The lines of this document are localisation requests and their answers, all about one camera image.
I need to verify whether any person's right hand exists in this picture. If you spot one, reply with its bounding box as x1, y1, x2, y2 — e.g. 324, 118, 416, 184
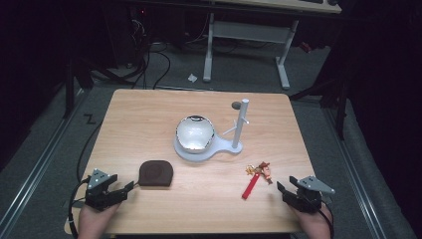
291, 202, 333, 239

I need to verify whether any brown leather pouch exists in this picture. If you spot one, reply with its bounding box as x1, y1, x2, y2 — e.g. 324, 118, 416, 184
137, 159, 174, 187

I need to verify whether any black floor cable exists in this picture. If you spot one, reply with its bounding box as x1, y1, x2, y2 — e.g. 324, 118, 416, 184
76, 120, 104, 183

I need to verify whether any metal floor rail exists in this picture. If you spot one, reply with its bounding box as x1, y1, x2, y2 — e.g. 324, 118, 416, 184
321, 106, 388, 239
0, 89, 88, 235

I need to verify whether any person's left hand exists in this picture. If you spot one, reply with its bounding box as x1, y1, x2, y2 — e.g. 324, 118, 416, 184
77, 202, 121, 239

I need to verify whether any black metal stand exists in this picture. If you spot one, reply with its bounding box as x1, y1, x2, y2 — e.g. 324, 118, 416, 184
288, 74, 353, 141
62, 54, 96, 120

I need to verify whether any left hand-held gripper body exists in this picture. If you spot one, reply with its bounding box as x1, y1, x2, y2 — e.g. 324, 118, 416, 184
85, 167, 129, 212

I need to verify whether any bundle of black cables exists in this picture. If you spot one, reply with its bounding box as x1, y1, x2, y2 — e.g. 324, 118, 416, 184
127, 14, 172, 91

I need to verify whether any white metal frame desk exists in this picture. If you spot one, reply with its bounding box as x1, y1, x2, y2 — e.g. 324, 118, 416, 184
202, 0, 343, 91

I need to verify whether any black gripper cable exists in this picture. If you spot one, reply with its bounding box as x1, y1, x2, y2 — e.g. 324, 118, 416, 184
317, 201, 334, 235
67, 176, 92, 239

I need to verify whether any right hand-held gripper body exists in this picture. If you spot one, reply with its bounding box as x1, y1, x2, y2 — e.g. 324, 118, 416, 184
281, 175, 336, 214

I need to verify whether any keychain with red strap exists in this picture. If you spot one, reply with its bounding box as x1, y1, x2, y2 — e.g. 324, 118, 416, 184
241, 160, 274, 201

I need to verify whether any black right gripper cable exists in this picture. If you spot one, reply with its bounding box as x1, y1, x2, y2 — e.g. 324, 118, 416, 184
317, 201, 334, 235

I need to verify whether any shiny silver bowl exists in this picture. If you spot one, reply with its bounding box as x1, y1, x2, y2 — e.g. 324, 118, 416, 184
175, 115, 216, 154

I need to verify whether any white stand with pegs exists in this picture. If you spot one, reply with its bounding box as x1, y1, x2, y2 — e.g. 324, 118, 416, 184
173, 98, 251, 163

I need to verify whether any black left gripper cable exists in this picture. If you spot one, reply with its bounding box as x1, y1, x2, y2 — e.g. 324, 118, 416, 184
67, 176, 92, 239

